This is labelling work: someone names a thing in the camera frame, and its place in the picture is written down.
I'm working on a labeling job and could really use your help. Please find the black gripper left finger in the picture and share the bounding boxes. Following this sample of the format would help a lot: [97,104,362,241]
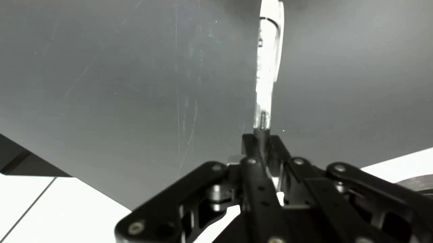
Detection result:
[114,132,290,243]

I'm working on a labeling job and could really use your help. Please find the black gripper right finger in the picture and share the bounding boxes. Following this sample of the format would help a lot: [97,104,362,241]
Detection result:
[268,133,433,243]

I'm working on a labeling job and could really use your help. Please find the white and black pen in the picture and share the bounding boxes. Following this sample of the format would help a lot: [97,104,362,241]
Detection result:
[251,0,287,136]

